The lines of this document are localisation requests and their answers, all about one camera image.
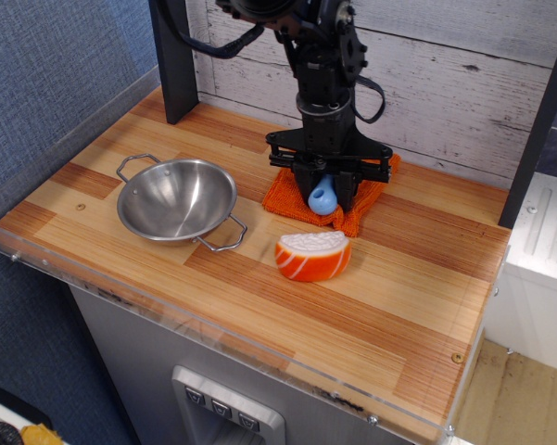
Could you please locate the grey toy fridge cabinet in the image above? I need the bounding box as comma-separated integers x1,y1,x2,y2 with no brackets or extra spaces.
71,287,405,444

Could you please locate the blue grey toy scoop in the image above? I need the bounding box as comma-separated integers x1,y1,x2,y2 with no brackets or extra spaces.
307,174,337,216

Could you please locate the clear acrylic table guard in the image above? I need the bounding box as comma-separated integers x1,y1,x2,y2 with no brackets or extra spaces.
0,64,513,445

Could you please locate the toy salmon sushi piece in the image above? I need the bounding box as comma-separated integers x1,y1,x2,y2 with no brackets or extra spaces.
274,231,351,282

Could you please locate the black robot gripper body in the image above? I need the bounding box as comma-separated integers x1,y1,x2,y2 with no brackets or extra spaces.
266,108,393,183

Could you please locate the silver dispenser button panel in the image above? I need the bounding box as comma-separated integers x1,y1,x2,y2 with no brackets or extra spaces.
171,365,286,444

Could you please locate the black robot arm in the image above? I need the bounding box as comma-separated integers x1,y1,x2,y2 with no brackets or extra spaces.
218,1,393,211

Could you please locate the black right vertical post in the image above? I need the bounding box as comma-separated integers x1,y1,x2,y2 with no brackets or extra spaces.
499,57,557,229

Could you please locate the white plastic toy sink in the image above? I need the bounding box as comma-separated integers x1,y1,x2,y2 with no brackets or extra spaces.
484,172,557,369

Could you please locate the black yellow object bottom left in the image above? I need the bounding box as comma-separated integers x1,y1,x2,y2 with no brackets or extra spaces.
0,421,65,445

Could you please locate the stainless steel two-handled bowl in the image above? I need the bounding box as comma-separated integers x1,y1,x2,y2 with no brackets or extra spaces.
116,153,247,252

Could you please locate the orange knitted cloth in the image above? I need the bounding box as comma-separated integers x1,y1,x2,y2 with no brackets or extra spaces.
262,168,386,237

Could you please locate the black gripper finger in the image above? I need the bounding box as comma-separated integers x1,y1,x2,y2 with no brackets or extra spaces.
334,172,361,212
293,167,323,205

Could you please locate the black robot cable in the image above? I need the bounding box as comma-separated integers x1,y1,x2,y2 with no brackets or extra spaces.
159,0,386,125

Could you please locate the black vertical post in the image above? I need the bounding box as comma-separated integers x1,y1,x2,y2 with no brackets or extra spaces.
499,57,557,229
149,1,199,124

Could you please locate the black left vertical post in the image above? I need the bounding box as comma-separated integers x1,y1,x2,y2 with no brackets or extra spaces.
149,1,199,124

